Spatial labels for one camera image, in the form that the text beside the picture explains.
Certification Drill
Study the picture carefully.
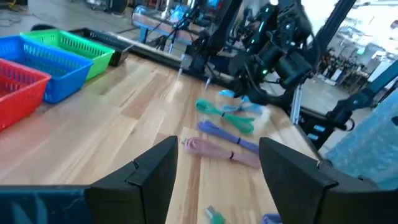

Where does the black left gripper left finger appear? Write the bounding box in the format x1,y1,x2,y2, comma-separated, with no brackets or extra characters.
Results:
84,135,179,224

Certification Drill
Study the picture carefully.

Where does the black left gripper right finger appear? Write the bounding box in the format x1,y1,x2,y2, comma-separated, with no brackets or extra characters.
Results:
259,136,386,224

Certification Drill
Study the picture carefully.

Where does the purple USB cable bundle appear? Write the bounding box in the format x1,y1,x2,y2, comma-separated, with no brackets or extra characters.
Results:
197,119,260,155
260,212,283,224

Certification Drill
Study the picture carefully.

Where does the green USB cable bundle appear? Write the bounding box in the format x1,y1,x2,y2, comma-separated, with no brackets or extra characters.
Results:
195,98,256,136
204,205,227,224

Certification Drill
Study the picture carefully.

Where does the pink USB cable bundle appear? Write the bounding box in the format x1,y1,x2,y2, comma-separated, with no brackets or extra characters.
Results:
181,136,261,170

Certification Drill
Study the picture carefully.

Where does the light blue USB cable bundle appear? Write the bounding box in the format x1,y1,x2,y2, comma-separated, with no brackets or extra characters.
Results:
218,89,264,115

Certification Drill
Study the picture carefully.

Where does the black plastic basket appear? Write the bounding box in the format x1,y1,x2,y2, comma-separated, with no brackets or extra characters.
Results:
68,27,133,67

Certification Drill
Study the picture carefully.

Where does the green plastic basket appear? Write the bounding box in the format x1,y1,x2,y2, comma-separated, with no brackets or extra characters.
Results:
20,29,116,81

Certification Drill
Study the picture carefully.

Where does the blue plastic basket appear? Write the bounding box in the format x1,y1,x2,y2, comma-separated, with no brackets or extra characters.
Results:
0,35,94,105

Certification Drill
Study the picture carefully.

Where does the red plastic basket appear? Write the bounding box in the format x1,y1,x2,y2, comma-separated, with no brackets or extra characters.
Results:
0,57,52,133

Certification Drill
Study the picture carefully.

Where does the blue-framed workbench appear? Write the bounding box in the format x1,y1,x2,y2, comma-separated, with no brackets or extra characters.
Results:
132,4,206,44

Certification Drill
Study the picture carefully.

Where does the black aluminium rail frame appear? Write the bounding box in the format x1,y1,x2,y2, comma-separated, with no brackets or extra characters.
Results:
68,0,398,150

